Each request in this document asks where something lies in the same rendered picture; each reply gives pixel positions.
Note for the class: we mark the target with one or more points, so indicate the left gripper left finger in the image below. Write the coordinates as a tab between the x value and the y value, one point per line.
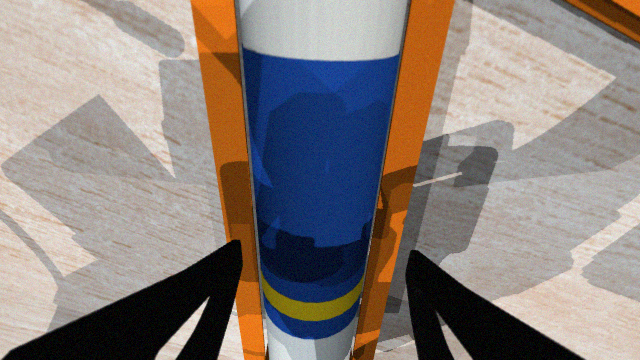
137	326

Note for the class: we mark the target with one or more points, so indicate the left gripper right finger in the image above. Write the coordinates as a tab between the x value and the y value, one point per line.
486	331

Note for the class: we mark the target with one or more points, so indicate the blue and white cartridge tube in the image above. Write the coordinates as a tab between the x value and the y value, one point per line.
319	82

